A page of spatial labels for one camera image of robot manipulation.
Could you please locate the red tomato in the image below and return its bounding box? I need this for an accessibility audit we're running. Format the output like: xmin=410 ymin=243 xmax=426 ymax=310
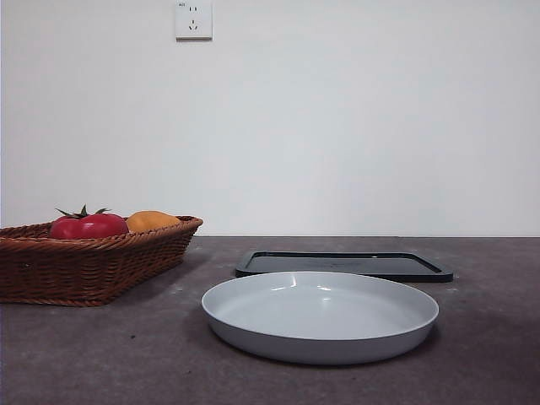
xmin=49 ymin=204 xmax=130 ymax=240

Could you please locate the white round plate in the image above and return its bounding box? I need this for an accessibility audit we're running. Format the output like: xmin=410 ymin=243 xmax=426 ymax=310
xmin=201 ymin=270 xmax=440 ymax=366

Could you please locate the dark rectangular tray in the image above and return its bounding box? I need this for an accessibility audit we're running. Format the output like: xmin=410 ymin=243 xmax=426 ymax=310
xmin=235 ymin=251 xmax=455 ymax=284

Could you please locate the brown wicker basket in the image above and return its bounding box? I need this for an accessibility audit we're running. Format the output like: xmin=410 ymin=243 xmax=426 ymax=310
xmin=0 ymin=215 xmax=204 ymax=308

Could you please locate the white wall socket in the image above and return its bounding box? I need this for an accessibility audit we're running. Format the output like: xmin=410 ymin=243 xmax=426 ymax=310
xmin=175 ymin=0 xmax=213 ymax=42

